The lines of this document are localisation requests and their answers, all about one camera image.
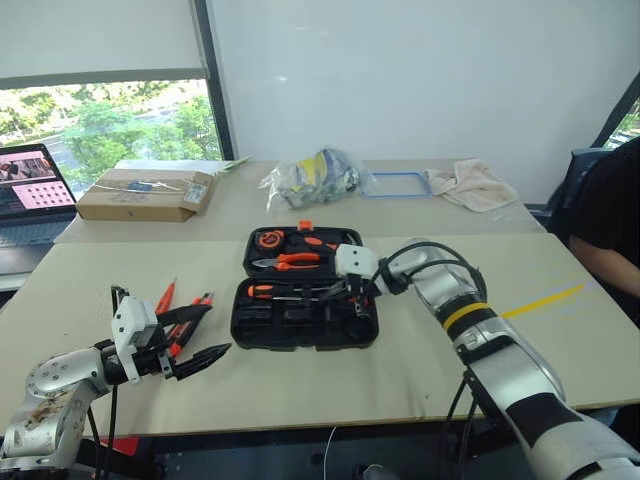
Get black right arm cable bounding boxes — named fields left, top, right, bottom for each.
left=372, top=241, right=489, bottom=474

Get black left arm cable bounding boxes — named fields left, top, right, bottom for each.
left=87, top=284, right=131, bottom=480

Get blue rimmed clear lid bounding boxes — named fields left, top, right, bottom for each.
left=358, top=171, right=432, bottom=200

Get orange black screwdriver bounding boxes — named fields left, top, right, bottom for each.
left=248, top=291, right=322, bottom=303
left=246, top=283, right=306, bottom=295

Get dark office chair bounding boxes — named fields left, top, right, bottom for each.
left=544, top=146, right=626, bottom=236

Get black plastic tool case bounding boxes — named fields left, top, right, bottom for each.
left=229, top=219, right=380, bottom=352

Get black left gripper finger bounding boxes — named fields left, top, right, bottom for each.
left=172, top=342, right=233, bottom=382
left=155, top=304, right=214, bottom=349

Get open laptop computer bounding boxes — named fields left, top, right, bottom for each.
left=0, top=143, right=79, bottom=275

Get person in black shirt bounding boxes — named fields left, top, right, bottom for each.
left=567, top=137, right=640, bottom=331

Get orange black handled tool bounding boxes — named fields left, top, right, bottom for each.
left=172, top=291, right=216, bottom=351

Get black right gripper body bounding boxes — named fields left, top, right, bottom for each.
left=344, top=273, right=374, bottom=301

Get orange black tape measure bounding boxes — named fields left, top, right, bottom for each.
left=256, top=230, right=287, bottom=251

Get clear plastic bag of items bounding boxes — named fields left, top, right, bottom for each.
left=257, top=146, right=374, bottom=214

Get black window frame post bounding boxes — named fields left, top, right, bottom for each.
left=192, top=0, right=239, bottom=162

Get beige towel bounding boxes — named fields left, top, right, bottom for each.
left=423, top=158, right=519, bottom=214

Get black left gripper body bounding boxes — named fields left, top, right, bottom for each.
left=132, top=335, right=177, bottom=380

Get brown cardboard box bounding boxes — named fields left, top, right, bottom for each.
left=74, top=168, right=217, bottom=224

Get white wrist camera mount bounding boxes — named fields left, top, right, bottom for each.
left=110, top=296, right=162, bottom=386
left=333, top=243, right=380, bottom=280

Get orange test pen screwdriver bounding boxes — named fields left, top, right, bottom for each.
left=154, top=276, right=179, bottom=315

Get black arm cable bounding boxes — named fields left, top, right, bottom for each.
left=372, top=241, right=489, bottom=474
left=87, top=284, right=131, bottom=480

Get orange black utility knife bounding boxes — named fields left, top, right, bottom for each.
left=289, top=233, right=339, bottom=252

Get red object under table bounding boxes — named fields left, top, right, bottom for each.
left=99, top=436, right=141, bottom=457

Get yellow tape strip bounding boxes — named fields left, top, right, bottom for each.
left=501, top=283, right=586, bottom=319

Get white roller blind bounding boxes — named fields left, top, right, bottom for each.
left=0, top=0, right=210, bottom=92

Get thin white cable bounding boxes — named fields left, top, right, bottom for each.
left=322, top=424, right=339, bottom=480

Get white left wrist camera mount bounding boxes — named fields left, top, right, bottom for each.
left=110, top=296, right=162, bottom=386

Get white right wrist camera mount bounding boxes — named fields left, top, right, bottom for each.
left=333, top=243, right=380, bottom=280

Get stack of white papers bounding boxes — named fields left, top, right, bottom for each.
left=114, top=155, right=253, bottom=177

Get black diagonal window beam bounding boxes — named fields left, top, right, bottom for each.
left=589, top=69, right=640, bottom=149

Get orange handled pliers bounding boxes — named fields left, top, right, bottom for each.
left=251, top=252, right=322, bottom=273

